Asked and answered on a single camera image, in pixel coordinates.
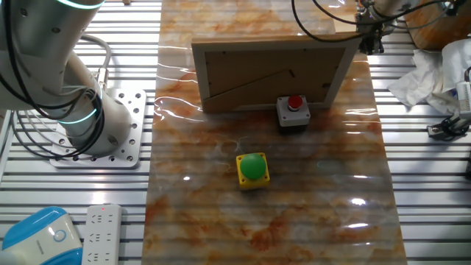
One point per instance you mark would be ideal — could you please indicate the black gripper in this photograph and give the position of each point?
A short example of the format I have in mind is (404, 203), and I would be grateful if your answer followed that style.
(373, 27)

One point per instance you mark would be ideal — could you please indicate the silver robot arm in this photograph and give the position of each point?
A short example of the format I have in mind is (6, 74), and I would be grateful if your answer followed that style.
(55, 55)

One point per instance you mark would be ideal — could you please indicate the white crumpled tissue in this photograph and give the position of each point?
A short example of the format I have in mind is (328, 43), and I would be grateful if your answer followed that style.
(427, 77)

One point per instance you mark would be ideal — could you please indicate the cardboard box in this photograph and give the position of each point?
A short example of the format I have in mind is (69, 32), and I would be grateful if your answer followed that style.
(434, 35)

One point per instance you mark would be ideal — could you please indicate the black foam microphone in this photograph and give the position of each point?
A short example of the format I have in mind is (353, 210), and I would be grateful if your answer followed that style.
(454, 7)

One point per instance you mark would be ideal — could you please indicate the grey box red button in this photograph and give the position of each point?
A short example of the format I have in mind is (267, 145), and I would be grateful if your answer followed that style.
(293, 114)

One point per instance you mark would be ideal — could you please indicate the yellow box green button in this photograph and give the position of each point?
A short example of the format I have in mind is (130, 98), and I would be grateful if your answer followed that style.
(252, 166)

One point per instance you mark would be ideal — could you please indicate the marble pattern mat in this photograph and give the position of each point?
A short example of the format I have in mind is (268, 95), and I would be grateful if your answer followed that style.
(221, 228)

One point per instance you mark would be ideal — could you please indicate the white power strip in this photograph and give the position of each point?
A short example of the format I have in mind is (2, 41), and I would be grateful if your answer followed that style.
(101, 235)

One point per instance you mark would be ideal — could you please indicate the blue white device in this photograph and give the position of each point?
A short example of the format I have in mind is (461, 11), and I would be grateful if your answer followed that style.
(37, 239)

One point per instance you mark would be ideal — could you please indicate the small silver camera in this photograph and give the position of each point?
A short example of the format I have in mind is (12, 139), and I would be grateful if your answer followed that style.
(464, 97)

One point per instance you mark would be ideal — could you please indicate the metal camera bracket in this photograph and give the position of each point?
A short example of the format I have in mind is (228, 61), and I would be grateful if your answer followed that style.
(438, 129)

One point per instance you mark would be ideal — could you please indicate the wooden picture frame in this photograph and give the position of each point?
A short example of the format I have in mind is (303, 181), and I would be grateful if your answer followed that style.
(257, 73)

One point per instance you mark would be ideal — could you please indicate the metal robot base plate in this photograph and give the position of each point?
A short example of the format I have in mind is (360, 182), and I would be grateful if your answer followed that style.
(132, 121)

